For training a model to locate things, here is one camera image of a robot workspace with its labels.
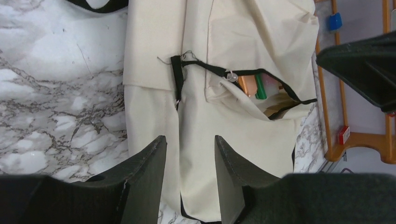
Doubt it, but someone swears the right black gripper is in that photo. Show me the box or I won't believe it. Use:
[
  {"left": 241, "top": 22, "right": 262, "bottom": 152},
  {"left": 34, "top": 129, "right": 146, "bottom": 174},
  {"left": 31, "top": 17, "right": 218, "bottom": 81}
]
[{"left": 316, "top": 31, "right": 396, "bottom": 113}]

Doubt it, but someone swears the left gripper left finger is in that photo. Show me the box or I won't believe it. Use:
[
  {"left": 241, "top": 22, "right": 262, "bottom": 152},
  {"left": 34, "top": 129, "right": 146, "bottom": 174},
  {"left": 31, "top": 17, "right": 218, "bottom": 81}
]
[{"left": 0, "top": 136, "right": 167, "bottom": 224}]

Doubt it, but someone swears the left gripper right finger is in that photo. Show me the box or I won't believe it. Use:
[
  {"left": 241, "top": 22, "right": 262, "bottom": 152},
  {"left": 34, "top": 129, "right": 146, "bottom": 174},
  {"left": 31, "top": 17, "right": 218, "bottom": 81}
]
[{"left": 215, "top": 135, "right": 396, "bottom": 224}]

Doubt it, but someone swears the green capped marker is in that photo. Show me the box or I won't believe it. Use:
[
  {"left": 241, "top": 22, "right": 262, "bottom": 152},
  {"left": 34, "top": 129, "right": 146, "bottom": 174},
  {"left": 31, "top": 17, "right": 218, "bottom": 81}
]
[{"left": 255, "top": 74, "right": 267, "bottom": 100}]

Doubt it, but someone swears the orange highlighter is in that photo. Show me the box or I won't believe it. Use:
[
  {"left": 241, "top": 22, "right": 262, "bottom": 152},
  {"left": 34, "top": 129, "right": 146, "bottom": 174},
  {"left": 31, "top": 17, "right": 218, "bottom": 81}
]
[{"left": 238, "top": 75, "right": 257, "bottom": 97}]

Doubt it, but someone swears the cream canvas backpack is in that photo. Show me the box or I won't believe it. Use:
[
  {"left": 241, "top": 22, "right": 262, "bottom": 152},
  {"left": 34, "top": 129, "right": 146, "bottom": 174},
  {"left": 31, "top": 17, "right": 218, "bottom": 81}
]
[{"left": 66, "top": 0, "right": 320, "bottom": 224}]

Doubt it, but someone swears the pink highlighter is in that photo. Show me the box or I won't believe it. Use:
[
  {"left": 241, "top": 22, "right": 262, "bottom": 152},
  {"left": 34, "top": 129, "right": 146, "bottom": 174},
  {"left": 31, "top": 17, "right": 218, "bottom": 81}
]
[{"left": 262, "top": 74, "right": 281, "bottom": 98}]

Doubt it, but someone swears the blue clip on rack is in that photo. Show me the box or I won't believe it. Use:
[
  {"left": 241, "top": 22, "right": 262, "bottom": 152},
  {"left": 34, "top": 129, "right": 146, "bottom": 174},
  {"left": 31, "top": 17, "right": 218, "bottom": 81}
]
[{"left": 328, "top": 12, "right": 343, "bottom": 32}]

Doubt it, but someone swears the wooden shelf rack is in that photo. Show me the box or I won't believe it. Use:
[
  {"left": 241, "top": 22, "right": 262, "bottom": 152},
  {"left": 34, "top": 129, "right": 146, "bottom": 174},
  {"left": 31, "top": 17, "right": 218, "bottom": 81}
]
[{"left": 315, "top": 0, "right": 396, "bottom": 164}]

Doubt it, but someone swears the small red box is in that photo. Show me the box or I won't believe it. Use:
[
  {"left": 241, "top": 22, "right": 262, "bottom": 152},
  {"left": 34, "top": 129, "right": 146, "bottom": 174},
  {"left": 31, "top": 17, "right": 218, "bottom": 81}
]
[{"left": 338, "top": 126, "right": 350, "bottom": 145}]

